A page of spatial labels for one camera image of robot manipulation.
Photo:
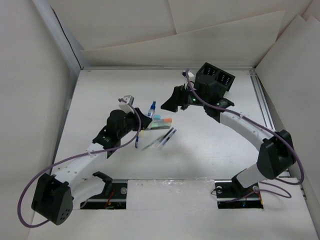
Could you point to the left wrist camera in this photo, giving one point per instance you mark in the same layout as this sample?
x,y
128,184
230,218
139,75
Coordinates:
x,y
126,102

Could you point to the blue cap gel pen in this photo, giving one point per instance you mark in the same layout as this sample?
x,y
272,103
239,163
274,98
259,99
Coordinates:
x,y
167,139

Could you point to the black pen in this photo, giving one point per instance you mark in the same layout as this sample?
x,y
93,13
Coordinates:
x,y
157,128

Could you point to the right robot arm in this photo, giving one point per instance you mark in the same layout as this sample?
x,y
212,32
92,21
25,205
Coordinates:
x,y
275,149

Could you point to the black slotted organizer box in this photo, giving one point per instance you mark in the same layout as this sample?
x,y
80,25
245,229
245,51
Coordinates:
x,y
211,81

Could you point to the dark cap gel pen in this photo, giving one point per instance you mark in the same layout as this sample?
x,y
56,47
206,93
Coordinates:
x,y
162,138

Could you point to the green cap highlighter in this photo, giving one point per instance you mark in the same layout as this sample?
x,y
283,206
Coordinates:
x,y
160,125

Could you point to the yellow cap highlighter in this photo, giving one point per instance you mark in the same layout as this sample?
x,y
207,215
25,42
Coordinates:
x,y
141,133

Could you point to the green gel pen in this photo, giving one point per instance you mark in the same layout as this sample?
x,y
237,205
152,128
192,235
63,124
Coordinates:
x,y
152,143

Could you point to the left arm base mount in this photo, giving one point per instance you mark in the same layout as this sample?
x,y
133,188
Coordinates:
x,y
112,195

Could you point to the aluminium rail right side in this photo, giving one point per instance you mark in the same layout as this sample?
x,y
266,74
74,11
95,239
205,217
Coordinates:
x,y
268,120

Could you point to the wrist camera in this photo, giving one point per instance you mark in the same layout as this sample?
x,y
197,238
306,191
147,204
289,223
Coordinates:
x,y
188,74
126,102

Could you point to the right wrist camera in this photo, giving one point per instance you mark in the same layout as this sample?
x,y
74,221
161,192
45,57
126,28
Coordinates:
x,y
188,74

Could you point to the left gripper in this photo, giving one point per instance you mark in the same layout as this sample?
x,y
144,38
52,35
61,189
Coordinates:
x,y
146,120

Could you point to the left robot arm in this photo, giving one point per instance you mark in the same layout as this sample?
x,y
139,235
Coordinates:
x,y
57,194

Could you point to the blue pen near gripper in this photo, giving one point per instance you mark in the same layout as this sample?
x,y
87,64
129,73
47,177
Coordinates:
x,y
137,142

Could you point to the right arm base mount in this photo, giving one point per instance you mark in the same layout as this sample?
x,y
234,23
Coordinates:
x,y
229,196

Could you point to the blue spray bottle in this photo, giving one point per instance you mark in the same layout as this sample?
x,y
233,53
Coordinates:
x,y
152,110

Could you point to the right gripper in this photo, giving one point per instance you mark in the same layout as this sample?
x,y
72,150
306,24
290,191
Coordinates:
x,y
179,93

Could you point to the orange cap highlighter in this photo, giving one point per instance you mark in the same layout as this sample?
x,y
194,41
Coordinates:
x,y
163,120

